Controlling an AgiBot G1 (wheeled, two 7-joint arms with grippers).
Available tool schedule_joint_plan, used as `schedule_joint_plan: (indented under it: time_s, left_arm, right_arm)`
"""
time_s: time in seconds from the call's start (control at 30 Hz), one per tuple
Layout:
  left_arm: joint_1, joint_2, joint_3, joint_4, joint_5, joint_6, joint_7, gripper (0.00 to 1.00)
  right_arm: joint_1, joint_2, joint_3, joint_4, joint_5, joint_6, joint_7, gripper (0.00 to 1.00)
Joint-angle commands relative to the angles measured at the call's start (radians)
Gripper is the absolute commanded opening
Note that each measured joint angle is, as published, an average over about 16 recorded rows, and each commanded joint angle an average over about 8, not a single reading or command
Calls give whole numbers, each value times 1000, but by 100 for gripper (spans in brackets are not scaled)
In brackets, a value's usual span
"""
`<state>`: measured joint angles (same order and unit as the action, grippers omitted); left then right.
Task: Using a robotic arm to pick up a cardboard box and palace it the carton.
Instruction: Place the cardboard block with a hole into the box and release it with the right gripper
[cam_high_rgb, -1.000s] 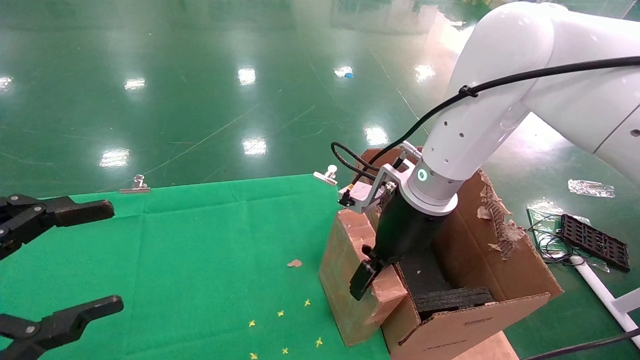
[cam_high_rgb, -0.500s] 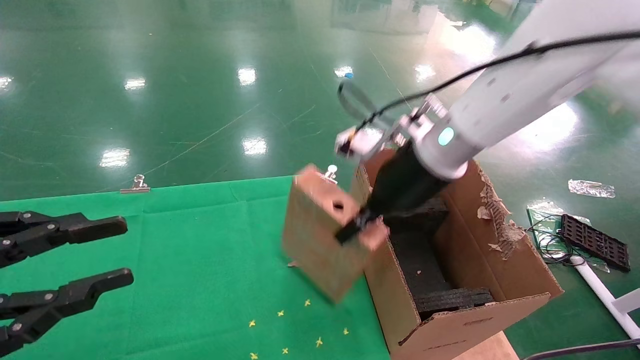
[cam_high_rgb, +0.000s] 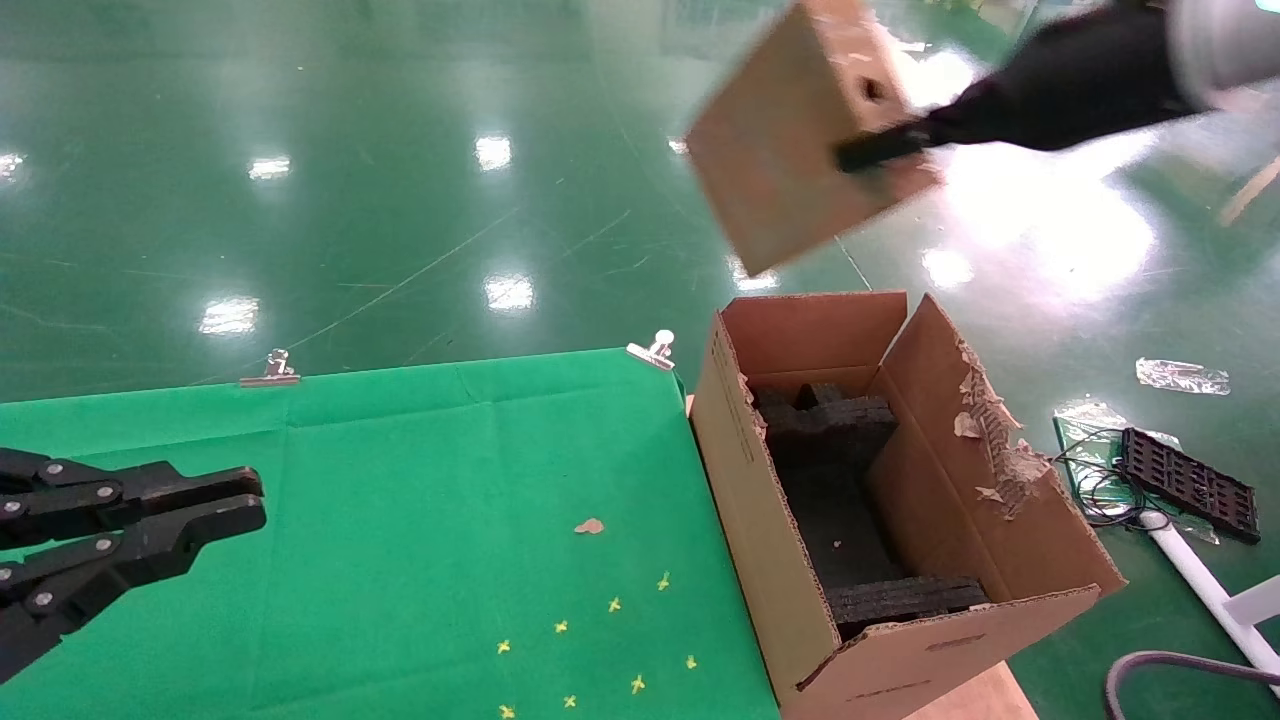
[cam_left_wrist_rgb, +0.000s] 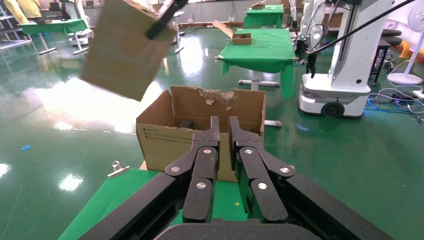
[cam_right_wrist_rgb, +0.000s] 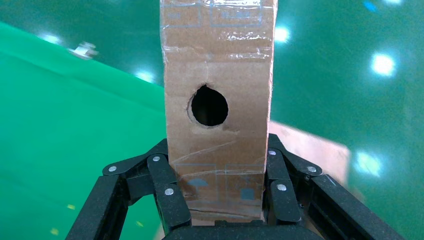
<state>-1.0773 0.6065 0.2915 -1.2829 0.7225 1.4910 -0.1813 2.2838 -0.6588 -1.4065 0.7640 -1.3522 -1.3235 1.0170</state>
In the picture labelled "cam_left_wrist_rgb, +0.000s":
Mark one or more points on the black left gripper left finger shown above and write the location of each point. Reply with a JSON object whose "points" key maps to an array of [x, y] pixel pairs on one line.
{"points": [[202, 185]]}

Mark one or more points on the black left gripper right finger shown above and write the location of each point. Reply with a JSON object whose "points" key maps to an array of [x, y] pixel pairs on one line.
{"points": [[261, 195]]}

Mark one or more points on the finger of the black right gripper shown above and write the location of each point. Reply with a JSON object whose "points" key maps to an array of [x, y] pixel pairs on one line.
{"points": [[164, 20]]}

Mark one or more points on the small cardboard box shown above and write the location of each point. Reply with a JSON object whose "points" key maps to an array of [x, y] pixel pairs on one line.
{"points": [[119, 56]]}

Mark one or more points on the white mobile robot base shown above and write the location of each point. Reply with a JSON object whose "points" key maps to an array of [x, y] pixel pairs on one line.
{"points": [[81, 36]]}

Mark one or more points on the large open cardboard carton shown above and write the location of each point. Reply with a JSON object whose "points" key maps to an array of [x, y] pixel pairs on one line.
{"points": [[159, 145]]}

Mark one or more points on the flat cardboard sheet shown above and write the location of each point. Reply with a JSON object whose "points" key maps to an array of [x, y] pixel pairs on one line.
{"points": [[143, 166]]}

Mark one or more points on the small open carton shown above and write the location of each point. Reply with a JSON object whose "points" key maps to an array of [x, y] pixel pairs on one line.
{"points": [[242, 40]]}

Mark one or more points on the small brown cardboard item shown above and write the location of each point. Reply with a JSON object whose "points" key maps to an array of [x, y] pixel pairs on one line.
{"points": [[258, 5]]}

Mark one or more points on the black foam block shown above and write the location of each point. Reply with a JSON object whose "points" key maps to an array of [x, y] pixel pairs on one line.
{"points": [[187, 125]]}

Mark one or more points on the silver binder clip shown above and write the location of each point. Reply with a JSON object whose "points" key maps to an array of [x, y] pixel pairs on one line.
{"points": [[117, 170]]}

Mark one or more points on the green table cloth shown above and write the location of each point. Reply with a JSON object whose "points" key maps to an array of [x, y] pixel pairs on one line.
{"points": [[109, 205]]}

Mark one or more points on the green cloth covered table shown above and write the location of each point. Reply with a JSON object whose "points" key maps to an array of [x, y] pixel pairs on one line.
{"points": [[265, 18], [261, 49], [53, 26]]}

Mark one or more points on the yellow hanging garment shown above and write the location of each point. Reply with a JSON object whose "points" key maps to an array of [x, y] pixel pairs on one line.
{"points": [[13, 11], [31, 8]]}

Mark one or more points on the background white robot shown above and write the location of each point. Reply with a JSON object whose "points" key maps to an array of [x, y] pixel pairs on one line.
{"points": [[314, 34]]}

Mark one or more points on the metal storage rack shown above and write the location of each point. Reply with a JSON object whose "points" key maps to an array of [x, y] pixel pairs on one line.
{"points": [[13, 43]]}

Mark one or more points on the white robot column and base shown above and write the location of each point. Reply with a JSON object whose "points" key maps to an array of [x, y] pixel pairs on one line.
{"points": [[351, 66]]}

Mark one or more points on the small blue floor scrap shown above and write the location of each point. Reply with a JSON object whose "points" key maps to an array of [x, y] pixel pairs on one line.
{"points": [[26, 147]]}

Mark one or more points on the white power strip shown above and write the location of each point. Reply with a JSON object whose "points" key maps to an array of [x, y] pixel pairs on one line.
{"points": [[419, 94]]}

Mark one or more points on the black round bar stool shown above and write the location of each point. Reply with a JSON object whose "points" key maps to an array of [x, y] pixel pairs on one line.
{"points": [[392, 32], [392, 41]]}

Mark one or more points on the orange plastic object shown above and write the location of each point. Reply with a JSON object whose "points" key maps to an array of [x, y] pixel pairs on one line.
{"points": [[409, 49]]}

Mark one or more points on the white table leg frame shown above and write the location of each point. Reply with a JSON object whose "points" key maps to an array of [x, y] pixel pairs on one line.
{"points": [[273, 124]]}

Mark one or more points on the white pedestal fan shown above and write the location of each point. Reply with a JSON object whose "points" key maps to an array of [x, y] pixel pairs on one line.
{"points": [[405, 78]]}

